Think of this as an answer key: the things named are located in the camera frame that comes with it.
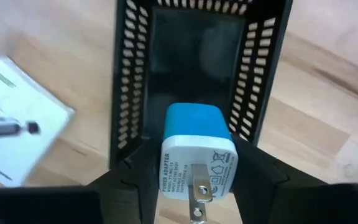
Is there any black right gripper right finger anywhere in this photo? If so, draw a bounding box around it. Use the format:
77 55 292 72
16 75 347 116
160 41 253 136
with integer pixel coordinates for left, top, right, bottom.
231 134 358 224

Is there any blue and white power adapter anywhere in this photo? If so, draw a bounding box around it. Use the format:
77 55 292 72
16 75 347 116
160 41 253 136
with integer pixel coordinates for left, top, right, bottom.
158 102 239 224

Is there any white cable product box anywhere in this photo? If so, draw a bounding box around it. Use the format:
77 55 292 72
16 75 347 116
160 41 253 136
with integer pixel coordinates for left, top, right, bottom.
0 55 76 188

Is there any black perforated plastic bin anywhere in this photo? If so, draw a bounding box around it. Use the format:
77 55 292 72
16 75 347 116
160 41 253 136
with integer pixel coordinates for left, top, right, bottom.
109 0 294 170

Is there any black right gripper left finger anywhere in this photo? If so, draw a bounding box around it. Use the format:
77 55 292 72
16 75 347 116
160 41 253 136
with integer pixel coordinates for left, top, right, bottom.
0 136 163 224

